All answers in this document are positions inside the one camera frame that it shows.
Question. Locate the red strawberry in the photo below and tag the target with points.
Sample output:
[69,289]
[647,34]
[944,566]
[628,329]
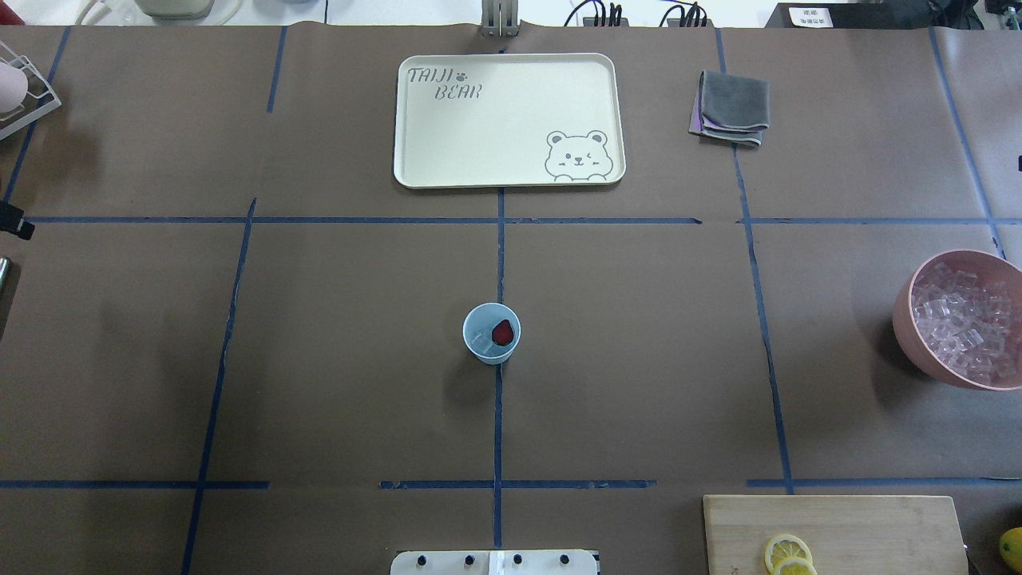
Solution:
[503,334]

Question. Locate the light blue plastic cup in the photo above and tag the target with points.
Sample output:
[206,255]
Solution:
[486,316]

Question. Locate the clear ice cubes pile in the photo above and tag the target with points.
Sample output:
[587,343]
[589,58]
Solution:
[971,325]

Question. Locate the white cup rack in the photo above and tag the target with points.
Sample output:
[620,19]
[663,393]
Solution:
[40,100]

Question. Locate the cream bear tray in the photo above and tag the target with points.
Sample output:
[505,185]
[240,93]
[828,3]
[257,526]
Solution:
[507,120]

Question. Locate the grey folded cloth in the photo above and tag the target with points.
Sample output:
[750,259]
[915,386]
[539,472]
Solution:
[731,108]

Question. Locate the lemon slices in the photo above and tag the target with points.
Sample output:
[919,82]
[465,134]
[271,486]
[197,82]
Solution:
[786,553]

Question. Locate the wooden cutting board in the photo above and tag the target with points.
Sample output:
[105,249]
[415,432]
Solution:
[846,534]

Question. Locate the cream toaster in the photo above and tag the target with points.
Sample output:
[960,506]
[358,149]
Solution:
[175,10]

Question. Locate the pink bowl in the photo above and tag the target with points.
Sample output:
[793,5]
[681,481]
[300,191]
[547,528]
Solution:
[989,268]

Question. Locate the yellow lemon lower right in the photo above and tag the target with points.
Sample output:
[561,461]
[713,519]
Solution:
[1010,549]

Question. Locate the aluminium frame post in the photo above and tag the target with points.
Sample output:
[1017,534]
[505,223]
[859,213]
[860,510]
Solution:
[500,18]

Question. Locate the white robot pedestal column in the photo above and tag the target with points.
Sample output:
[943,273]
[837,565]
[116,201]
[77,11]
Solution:
[497,561]

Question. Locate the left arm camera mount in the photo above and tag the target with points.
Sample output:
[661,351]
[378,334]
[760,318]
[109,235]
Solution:
[13,221]

